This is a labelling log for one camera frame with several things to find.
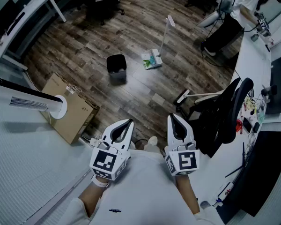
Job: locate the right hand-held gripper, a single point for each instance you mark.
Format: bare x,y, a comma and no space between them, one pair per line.
185,160

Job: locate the black waste bin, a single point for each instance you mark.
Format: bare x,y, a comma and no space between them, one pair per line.
116,62

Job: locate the black computer monitor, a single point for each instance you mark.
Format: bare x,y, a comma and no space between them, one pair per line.
2,17
23,1

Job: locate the white office desk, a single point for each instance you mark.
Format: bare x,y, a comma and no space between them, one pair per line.
37,1

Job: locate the person's white shirt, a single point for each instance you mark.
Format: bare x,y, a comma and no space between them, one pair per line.
142,191

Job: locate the white tower fan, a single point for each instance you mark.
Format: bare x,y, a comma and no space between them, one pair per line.
25,99

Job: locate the person's left forearm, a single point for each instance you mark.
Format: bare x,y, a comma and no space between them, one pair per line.
91,198

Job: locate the white power strip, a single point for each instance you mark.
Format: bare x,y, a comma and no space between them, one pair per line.
95,141

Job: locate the green and white paper litter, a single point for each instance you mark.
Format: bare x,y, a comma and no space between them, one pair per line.
148,61

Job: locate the white shell backpack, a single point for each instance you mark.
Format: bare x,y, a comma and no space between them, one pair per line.
208,20

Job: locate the person's white shoe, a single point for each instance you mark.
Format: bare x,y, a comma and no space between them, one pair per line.
152,140

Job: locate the large cardboard box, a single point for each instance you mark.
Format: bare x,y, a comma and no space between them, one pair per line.
77,116

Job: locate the large black monitor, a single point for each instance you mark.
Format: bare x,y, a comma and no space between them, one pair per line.
267,172

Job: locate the white wristwatch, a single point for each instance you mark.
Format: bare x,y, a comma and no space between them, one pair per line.
100,183

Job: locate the person's right forearm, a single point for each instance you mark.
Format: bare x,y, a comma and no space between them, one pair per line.
187,193

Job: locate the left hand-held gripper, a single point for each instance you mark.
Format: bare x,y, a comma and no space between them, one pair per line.
103,162

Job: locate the black keyboard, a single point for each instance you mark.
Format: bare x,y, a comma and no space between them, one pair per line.
15,23

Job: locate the black desk mat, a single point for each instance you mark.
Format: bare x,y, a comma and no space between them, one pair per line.
275,85

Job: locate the white curved desk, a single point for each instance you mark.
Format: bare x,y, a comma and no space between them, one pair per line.
253,55

